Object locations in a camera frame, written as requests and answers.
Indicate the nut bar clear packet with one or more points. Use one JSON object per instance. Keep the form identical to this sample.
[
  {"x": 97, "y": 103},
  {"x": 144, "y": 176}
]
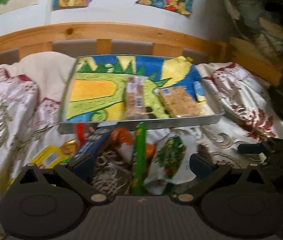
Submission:
[{"x": 134, "y": 99}]

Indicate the metal tray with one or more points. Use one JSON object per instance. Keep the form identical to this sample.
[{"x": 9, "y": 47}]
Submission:
[{"x": 141, "y": 122}]

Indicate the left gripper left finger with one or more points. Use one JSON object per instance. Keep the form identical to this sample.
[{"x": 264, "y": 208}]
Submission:
[{"x": 77, "y": 174}]

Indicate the golden foil snack packet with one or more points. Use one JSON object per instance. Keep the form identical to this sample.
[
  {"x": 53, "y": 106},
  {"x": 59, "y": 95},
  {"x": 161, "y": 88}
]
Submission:
[{"x": 69, "y": 148}]

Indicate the green vegetable snack packet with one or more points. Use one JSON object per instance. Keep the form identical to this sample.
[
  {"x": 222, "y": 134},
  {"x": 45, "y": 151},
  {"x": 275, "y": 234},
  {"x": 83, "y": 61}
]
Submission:
[{"x": 170, "y": 164}]

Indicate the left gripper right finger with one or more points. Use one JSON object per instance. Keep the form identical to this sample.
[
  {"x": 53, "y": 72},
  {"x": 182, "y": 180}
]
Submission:
[{"x": 208, "y": 173}]

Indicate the green stick packet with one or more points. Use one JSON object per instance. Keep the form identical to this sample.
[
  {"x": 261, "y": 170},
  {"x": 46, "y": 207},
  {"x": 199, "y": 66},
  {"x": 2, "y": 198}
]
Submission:
[{"x": 139, "y": 160}]

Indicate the wooden bed rail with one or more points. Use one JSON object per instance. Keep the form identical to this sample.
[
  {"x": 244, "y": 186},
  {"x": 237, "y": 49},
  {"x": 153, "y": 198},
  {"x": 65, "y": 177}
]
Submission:
[{"x": 164, "y": 43}]

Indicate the puffed rice cracker packet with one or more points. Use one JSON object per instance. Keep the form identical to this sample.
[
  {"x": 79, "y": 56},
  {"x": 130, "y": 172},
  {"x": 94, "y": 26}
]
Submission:
[{"x": 179, "y": 103}]

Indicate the cream pillow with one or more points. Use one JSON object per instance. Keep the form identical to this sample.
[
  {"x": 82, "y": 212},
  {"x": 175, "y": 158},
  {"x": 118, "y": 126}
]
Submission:
[{"x": 50, "y": 70}]

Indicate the blue calcium box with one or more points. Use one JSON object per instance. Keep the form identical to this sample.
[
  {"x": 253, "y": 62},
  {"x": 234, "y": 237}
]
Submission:
[{"x": 88, "y": 151}]

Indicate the yellow green snack packet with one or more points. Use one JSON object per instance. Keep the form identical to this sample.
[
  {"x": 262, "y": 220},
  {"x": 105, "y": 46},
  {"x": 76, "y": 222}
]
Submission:
[{"x": 51, "y": 156}]

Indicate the floral satin bedspread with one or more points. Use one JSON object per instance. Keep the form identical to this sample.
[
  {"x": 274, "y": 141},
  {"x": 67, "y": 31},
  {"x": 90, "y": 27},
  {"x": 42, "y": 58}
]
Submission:
[{"x": 28, "y": 124}]

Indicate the orange plastic snack bag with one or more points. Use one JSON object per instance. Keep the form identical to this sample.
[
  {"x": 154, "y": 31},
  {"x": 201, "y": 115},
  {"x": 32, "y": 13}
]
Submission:
[{"x": 127, "y": 146}]

